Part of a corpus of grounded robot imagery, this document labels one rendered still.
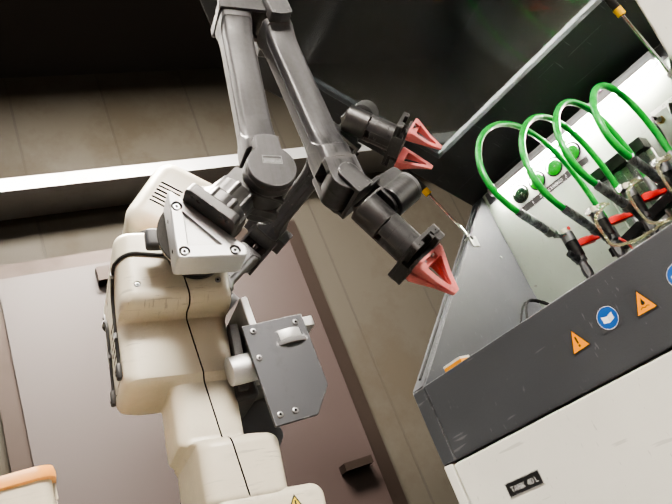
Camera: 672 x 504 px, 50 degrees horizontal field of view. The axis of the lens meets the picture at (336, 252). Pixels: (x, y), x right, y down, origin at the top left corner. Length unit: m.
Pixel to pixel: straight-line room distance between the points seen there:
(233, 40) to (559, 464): 0.92
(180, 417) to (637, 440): 0.71
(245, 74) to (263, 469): 0.63
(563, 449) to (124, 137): 2.62
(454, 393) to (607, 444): 0.32
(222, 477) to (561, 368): 0.61
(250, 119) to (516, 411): 0.70
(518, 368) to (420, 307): 2.04
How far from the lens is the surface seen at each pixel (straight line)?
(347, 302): 3.25
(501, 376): 1.40
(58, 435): 2.77
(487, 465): 1.46
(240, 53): 1.28
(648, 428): 1.26
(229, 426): 1.11
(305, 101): 1.24
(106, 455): 2.75
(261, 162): 1.10
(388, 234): 1.14
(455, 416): 1.48
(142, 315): 1.13
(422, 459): 3.11
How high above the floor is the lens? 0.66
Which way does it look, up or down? 23 degrees up
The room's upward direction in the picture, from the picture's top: 23 degrees counter-clockwise
